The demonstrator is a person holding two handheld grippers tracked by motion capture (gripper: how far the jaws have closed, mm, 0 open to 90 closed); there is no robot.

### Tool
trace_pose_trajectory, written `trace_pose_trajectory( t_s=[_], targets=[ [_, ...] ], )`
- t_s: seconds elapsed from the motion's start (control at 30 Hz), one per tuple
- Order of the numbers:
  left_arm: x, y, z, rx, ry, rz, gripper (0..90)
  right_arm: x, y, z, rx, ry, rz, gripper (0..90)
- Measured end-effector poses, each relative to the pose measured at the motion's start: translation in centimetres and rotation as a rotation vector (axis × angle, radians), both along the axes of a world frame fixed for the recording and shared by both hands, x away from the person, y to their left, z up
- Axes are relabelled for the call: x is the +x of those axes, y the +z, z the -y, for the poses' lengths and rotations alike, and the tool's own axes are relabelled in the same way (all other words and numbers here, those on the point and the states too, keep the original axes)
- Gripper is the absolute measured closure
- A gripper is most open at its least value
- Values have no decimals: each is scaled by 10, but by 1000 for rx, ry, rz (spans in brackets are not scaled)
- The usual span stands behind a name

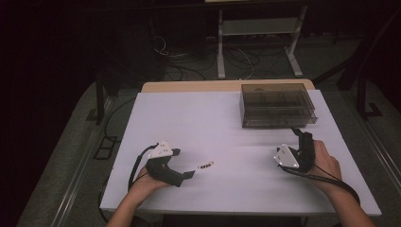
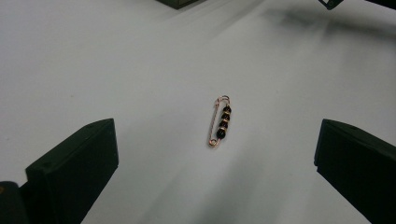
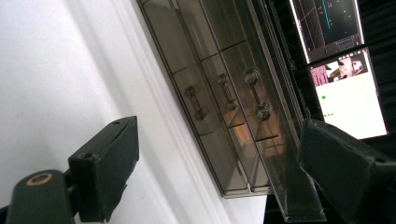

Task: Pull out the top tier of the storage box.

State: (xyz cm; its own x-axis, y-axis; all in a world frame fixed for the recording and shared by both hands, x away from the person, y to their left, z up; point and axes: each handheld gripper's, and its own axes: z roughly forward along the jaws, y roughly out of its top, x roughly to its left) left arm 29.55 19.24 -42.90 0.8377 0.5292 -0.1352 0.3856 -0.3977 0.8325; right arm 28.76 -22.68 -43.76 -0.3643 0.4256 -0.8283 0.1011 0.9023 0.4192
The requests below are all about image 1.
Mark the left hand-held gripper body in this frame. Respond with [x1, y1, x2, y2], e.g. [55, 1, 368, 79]
[145, 140, 174, 184]

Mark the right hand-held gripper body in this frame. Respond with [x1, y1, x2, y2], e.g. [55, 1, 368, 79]
[273, 131, 317, 174]

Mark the smoky transparent drawer box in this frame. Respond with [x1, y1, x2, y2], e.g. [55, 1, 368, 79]
[238, 82, 316, 130]

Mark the person's left hand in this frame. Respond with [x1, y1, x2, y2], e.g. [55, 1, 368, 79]
[130, 166, 171, 200]

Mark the person's right hand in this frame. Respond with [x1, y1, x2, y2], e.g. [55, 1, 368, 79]
[306, 140, 343, 192]

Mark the white table board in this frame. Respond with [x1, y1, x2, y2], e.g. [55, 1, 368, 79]
[99, 89, 383, 218]

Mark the wooden table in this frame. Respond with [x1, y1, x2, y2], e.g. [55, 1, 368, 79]
[140, 79, 317, 94]

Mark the black stand leg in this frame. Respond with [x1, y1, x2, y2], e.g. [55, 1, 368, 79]
[355, 74, 384, 121]
[85, 70, 122, 126]

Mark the white metal stand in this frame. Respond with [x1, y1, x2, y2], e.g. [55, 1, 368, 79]
[216, 5, 309, 80]

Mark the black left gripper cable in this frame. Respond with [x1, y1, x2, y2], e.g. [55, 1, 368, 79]
[127, 143, 159, 191]

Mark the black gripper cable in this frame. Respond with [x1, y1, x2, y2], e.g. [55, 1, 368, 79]
[127, 143, 159, 191]
[278, 164, 361, 205]

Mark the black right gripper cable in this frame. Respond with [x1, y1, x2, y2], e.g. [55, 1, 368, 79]
[278, 164, 361, 205]

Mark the white looped floor cable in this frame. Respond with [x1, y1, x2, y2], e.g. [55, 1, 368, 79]
[152, 35, 170, 58]

